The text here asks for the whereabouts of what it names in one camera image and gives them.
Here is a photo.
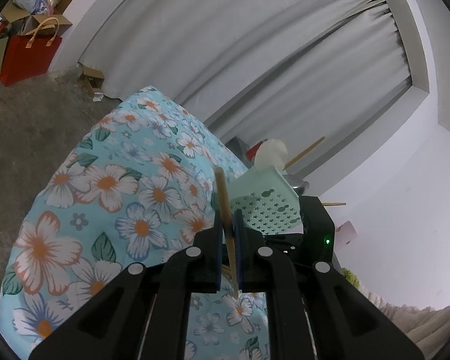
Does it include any wooden chopstick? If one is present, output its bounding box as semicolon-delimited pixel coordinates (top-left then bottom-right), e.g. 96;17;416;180
322;202;347;207
214;166;240;300

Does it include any white spoon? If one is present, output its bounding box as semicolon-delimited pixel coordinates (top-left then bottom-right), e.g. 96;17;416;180
254;139;289;172

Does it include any wooden utensil handle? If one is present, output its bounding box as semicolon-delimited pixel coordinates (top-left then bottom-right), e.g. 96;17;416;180
283;136;325;170

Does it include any green plastic utensil basket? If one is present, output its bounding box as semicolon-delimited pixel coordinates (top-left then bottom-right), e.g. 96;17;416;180
227;166;301;235

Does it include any floral blue tablecloth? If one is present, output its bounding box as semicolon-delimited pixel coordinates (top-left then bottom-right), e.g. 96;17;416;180
0;85;269;360

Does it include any red thermos bottle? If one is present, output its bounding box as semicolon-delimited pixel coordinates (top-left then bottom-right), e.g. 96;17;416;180
246;140;265;161

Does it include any dark grey cabinet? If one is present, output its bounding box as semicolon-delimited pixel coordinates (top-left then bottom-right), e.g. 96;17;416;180
225;136;253;168

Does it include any grey curtain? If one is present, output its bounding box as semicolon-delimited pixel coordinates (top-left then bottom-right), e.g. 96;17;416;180
80;0;411;176

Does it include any small cardboard box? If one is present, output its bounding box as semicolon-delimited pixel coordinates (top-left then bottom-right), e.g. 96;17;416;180
79;65;105;102

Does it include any red gift bag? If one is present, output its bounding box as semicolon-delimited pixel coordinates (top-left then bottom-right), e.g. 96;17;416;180
0;16;62;86

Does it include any brown cardboard box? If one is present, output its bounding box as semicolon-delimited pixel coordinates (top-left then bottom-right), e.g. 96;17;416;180
0;0;78;37

